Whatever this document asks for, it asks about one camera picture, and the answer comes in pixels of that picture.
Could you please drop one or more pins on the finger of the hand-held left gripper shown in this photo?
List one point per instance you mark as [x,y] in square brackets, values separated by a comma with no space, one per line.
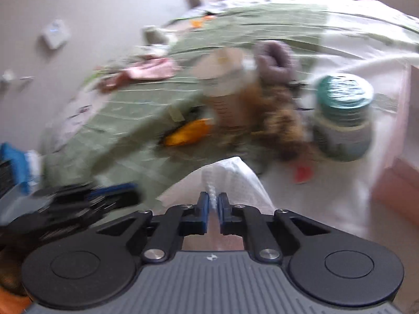
[81,214]
[111,191]

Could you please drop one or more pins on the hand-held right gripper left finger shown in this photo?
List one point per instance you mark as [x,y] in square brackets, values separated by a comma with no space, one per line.
[203,214]

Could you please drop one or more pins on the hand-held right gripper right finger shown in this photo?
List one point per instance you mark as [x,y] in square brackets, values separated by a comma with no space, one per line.
[224,214]

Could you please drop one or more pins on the white cloth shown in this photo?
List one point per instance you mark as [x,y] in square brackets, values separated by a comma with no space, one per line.
[229,176]

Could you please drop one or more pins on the orange soft toy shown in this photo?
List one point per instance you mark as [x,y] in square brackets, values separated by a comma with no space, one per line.
[186,134]

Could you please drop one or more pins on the small red piece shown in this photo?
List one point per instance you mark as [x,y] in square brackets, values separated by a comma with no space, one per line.
[302,174]

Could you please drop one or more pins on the green checked bedsheet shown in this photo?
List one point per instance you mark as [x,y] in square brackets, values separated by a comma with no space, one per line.
[137,104]

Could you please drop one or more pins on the dark red cloth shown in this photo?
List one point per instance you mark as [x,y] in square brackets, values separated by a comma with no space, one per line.
[111,83]

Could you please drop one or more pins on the clear plastic measuring cup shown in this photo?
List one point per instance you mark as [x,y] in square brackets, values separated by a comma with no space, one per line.
[224,88]

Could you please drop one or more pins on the pink cloth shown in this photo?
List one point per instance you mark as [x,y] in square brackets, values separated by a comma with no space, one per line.
[150,68]

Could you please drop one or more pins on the teal lidded jar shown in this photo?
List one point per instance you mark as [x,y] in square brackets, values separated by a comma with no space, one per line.
[343,117]

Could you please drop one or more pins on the pink box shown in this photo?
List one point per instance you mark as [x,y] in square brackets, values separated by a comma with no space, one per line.
[397,186]

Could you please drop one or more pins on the white wall socket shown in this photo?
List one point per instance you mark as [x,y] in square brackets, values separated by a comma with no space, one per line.
[6,76]

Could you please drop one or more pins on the white wall device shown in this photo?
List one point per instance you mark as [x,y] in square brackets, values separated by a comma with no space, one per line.
[55,34]

